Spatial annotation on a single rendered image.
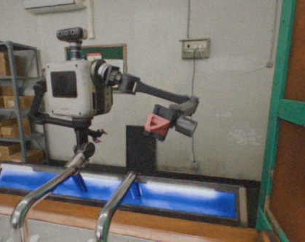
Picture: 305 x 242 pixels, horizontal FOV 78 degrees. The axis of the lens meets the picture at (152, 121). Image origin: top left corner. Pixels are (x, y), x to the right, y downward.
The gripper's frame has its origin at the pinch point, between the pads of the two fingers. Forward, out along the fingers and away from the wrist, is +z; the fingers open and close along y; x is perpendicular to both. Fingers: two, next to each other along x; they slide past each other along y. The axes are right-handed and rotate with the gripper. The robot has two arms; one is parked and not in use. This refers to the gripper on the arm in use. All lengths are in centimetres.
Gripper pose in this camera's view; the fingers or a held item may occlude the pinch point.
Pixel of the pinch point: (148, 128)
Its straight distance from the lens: 49.9
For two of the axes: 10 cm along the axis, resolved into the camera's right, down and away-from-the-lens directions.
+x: -8.8, -3.9, 2.8
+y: -3.1, 9.0, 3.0
